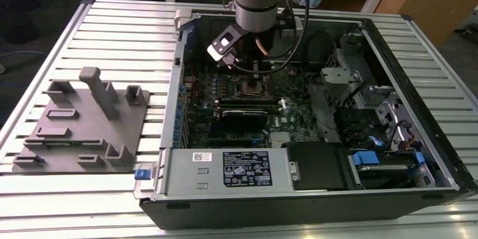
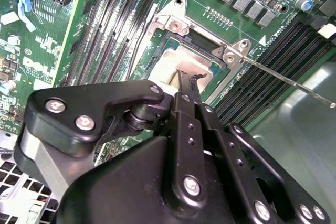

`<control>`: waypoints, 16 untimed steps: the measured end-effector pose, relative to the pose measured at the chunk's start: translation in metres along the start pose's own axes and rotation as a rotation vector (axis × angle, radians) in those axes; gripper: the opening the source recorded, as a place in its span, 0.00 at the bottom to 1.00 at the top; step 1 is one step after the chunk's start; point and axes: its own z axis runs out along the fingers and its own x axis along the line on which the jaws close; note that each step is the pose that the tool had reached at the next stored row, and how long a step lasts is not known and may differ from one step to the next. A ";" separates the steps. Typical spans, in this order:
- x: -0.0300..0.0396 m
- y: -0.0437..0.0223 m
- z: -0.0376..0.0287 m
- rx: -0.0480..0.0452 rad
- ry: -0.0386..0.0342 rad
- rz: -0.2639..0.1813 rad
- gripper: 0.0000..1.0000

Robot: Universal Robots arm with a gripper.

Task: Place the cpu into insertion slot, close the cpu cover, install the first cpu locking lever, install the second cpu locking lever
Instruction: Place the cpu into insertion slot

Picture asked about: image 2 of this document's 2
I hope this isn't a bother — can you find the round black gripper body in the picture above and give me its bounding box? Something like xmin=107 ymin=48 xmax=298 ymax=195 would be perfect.
xmin=51 ymin=135 xmax=253 ymax=224

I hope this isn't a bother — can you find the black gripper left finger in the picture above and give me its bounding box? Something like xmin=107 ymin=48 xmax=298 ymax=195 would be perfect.
xmin=13 ymin=69 xmax=212 ymax=209

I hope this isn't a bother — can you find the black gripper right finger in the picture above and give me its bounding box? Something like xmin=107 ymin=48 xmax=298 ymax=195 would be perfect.
xmin=192 ymin=72 xmax=331 ymax=224

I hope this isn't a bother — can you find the silver topped CPU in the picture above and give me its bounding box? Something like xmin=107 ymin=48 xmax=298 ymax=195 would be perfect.
xmin=151 ymin=37 xmax=226 ymax=91

